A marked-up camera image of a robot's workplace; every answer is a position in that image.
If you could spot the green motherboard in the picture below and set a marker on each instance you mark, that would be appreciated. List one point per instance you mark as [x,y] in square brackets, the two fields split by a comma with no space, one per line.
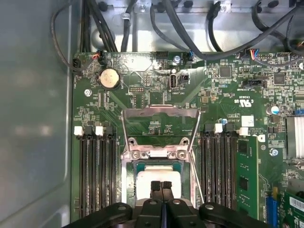
[213,95]

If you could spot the metal frame socket cover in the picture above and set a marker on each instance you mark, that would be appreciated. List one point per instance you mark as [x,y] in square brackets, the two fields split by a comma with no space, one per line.
[137,111]

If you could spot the green RAM stick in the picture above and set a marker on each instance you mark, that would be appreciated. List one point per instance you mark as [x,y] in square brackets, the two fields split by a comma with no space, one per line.
[247,178]

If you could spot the round coin battery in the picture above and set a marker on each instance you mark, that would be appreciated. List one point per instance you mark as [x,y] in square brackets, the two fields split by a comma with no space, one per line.
[108,78]

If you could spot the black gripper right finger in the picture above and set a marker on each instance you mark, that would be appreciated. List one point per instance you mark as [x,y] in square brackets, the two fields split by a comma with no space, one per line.
[177,213]

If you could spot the white square sticker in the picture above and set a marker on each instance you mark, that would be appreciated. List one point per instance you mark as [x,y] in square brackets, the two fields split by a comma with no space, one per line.
[247,121]

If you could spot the silver motherboard screw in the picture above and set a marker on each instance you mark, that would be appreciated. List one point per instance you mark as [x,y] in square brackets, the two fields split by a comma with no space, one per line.
[176,59]
[273,151]
[88,92]

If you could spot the metal CPU socket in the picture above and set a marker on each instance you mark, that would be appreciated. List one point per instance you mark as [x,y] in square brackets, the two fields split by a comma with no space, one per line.
[127,178]

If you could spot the silver square CPU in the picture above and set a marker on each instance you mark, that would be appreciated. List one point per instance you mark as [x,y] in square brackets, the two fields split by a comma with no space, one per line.
[147,183]

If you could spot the silver internal USB port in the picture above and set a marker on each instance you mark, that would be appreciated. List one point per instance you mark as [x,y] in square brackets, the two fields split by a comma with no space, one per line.
[173,82]

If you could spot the silver blue capacitor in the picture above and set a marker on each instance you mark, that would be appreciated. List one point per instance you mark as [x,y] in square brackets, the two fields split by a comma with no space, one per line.
[275,110]

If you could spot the blue expansion slot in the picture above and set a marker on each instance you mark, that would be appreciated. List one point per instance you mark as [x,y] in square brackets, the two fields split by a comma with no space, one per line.
[272,209]

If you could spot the silver chipset heat sink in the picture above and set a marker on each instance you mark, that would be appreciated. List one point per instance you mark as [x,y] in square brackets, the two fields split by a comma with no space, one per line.
[297,135]

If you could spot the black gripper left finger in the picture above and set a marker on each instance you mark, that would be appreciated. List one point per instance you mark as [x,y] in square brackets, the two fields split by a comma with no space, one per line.
[152,213]

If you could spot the black open PC case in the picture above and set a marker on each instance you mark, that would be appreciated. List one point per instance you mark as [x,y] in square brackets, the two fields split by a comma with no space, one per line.
[35,95]

